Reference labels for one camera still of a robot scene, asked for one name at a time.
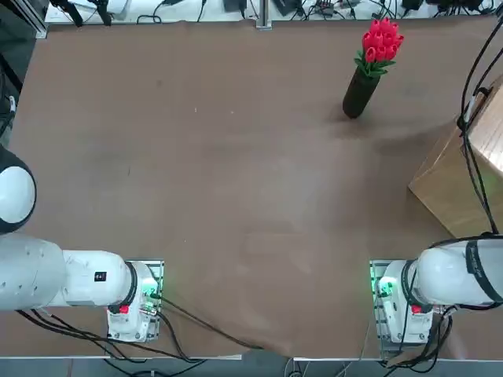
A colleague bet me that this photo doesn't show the black cylindrical vase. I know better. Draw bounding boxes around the black cylindrical vase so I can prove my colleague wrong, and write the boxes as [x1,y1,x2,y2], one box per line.
[342,70,381,119]

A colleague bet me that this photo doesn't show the aluminium profile rail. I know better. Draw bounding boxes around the aluminium profile rail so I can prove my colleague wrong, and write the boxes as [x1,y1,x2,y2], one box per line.
[6,0,49,39]

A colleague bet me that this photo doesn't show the aluminium profile post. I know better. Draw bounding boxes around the aluminium profile post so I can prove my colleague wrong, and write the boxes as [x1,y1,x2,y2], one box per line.
[255,0,273,29]

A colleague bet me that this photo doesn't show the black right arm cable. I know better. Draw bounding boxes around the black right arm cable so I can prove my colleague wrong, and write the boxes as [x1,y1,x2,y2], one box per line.
[456,15,503,236]

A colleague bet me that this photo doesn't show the thick black table cable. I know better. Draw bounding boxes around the thick black table cable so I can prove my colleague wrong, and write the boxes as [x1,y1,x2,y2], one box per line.
[156,296,265,351]

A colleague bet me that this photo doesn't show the red tulip bouquet green leaves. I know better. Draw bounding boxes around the red tulip bouquet green leaves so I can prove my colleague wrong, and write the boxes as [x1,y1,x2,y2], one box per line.
[353,17,406,79]

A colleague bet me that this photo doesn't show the wooden drawer box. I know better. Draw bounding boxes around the wooden drawer box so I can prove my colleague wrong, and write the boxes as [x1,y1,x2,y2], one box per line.
[407,74,503,239]

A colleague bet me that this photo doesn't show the black tripod leg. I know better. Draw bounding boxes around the black tripod leg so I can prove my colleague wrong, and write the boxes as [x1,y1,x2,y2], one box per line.
[93,0,113,27]
[50,0,84,27]

